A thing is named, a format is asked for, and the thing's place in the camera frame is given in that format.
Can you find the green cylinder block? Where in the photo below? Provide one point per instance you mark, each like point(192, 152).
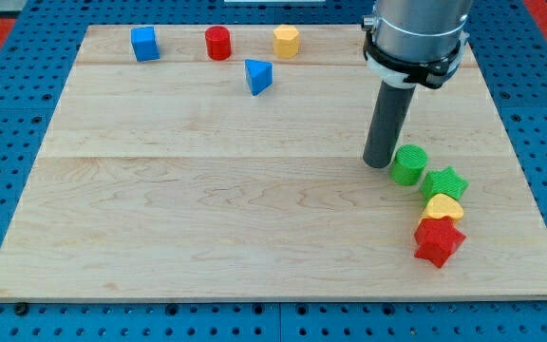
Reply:
point(409, 163)

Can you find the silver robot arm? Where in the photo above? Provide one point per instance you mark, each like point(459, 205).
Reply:
point(415, 42)

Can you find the green star block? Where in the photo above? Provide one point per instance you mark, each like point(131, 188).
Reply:
point(446, 181)

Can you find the red star block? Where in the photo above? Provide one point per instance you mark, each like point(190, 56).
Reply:
point(437, 240)

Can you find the light wooden board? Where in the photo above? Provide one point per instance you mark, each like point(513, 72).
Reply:
point(168, 181)

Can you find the blue triangle block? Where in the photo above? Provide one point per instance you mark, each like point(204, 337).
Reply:
point(258, 75)

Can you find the yellow hexagon block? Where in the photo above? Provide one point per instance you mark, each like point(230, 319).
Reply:
point(286, 41)

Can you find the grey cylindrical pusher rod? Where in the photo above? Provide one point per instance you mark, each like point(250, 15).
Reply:
point(387, 121)

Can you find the red cylinder block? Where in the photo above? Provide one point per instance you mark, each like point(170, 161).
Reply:
point(218, 43)

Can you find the yellow heart block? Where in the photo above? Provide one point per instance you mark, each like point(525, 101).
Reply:
point(442, 206)

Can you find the blue cube block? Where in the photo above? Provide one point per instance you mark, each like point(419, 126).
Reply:
point(144, 44)

